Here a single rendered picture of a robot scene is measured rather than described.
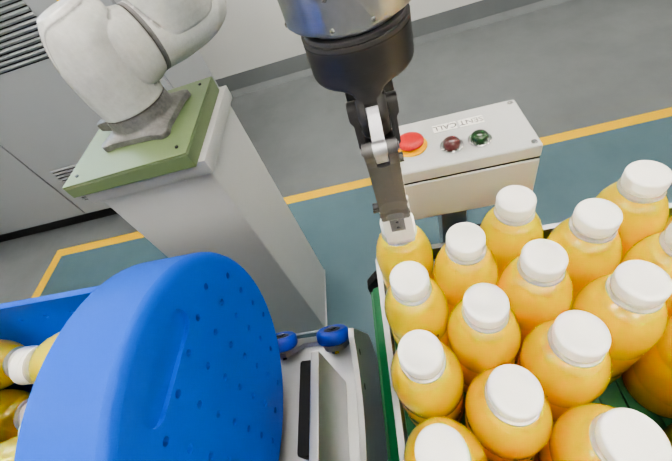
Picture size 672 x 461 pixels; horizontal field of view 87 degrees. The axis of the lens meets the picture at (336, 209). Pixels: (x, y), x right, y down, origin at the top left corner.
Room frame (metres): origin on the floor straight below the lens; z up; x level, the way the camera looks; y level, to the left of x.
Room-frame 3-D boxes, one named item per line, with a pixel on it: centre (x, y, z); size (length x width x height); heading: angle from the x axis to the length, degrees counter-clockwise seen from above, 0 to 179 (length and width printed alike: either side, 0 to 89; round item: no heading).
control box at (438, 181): (0.35, -0.17, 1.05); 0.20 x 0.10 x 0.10; 75
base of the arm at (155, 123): (0.88, 0.36, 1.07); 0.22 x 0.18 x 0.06; 70
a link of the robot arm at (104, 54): (0.88, 0.34, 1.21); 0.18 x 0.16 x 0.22; 121
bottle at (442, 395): (0.11, -0.02, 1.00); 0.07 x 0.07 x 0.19
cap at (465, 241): (0.19, -0.11, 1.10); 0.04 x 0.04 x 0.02
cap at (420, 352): (0.11, -0.02, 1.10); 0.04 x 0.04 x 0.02
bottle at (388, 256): (0.25, -0.06, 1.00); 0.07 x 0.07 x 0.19
